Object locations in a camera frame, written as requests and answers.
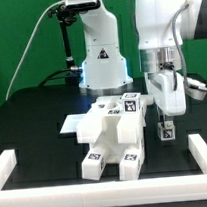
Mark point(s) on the white chair seat part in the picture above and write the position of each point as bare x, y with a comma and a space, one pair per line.
117, 139

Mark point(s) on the grey camera on stand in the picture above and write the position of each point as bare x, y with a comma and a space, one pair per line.
80, 4

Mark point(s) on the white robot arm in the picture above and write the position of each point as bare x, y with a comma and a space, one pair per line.
162, 26

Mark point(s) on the black camera stand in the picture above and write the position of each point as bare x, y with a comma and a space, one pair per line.
67, 16

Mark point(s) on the white chair back frame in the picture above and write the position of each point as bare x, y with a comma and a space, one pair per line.
110, 105

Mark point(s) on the white tagged cube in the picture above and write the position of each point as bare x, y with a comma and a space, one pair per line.
166, 130
131, 102

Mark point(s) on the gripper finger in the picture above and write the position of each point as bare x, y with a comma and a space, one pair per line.
161, 117

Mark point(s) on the white U-shaped border fence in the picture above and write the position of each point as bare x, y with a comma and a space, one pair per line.
110, 194

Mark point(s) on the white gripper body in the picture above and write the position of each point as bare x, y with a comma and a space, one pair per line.
172, 101

